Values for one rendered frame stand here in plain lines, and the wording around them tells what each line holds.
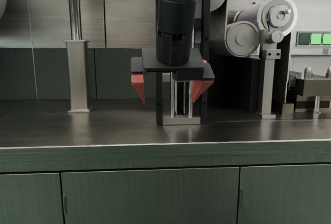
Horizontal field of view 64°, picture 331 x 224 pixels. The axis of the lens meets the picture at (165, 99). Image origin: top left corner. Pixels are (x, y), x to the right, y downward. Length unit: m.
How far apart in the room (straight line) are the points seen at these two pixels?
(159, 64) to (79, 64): 0.64
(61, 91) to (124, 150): 0.72
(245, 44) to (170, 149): 0.49
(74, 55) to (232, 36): 0.58
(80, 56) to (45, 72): 0.35
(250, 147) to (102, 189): 0.42
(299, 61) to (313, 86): 3.10
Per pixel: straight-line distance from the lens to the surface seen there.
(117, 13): 1.29
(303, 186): 0.90
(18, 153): 0.77
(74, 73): 1.06
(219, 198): 0.82
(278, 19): 1.04
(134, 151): 0.70
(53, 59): 1.35
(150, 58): 0.45
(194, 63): 0.45
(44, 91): 1.38
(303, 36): 1.47
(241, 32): 1.00
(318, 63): 4.34
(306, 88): 1.08
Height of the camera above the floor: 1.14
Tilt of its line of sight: 11 degrees down
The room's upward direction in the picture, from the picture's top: straight up
